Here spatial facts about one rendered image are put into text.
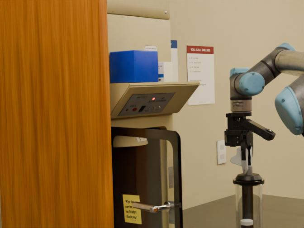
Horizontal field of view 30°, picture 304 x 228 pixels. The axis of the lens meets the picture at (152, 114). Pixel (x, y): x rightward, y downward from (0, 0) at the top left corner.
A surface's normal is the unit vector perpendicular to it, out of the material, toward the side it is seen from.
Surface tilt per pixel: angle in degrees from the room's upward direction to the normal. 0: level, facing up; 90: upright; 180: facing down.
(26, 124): 90
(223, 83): 90
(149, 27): 90
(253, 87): 90
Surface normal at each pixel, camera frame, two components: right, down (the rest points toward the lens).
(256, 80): 0.12, 0.04
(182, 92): 0.55, 0.71
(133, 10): 0.75, 0.01
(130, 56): -0.66, 0.06
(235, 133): -0.45, 0.06
